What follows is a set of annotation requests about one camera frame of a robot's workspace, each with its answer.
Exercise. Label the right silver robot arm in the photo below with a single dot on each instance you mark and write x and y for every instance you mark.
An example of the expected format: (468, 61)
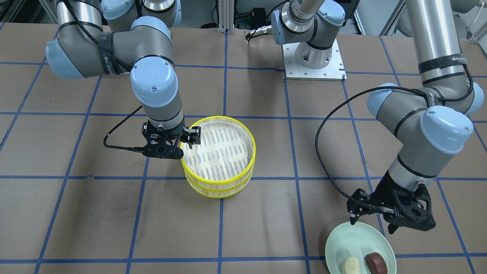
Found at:
(113, 37)

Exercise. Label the white steamed bun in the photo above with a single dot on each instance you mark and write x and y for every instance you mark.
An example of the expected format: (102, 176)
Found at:
(351, 265)

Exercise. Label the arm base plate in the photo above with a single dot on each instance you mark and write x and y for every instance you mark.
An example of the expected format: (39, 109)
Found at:
(302, 62)

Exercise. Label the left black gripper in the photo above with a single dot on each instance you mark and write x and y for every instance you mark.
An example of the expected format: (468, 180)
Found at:
(385, 193)

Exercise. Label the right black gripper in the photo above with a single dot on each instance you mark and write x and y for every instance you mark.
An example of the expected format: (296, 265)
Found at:
(193, 134)

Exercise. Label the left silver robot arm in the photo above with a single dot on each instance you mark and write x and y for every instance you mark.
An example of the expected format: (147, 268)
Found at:
(430, 121)

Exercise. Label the brown steamed bun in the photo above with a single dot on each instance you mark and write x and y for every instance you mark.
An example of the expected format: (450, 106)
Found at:
(376, 263)

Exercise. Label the light green plate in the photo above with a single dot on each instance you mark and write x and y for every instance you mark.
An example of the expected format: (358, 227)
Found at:
(357, 240)

